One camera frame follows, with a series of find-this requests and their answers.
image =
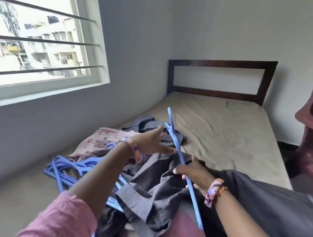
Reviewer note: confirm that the person's left forearm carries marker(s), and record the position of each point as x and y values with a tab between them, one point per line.
98	185

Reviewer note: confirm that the person's right forearm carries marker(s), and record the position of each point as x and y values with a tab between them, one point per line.
239	217

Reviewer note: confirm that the white framed window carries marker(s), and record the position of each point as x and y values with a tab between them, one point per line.
49	83

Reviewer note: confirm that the person's right hand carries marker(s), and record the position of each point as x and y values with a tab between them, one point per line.
195	173

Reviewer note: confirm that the blue striped shirt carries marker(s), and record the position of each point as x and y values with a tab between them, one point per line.
151	124

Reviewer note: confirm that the person's left hand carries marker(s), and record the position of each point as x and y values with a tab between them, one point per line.
149	142

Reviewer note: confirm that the pile of blue hangers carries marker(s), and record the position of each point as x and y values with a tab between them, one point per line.
68	168

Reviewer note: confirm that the blue plastic hanger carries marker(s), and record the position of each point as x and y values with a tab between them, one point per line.
183	161

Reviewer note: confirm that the maroon plastic chair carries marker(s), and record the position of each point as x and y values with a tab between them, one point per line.
303	141

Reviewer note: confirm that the grey button shirt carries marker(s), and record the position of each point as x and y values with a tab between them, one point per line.
151	195

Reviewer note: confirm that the bed with beige sheet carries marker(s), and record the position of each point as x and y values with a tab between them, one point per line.
230	132

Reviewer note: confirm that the dark wooden bed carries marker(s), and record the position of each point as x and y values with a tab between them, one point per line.
220	63

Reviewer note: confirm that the striped orange purple bangle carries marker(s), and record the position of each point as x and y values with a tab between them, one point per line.
132	146

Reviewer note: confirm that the pink floral striped garment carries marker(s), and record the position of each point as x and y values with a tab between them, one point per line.
98	141

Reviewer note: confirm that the striped white purple bangle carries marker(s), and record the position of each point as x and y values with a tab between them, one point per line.
213	193

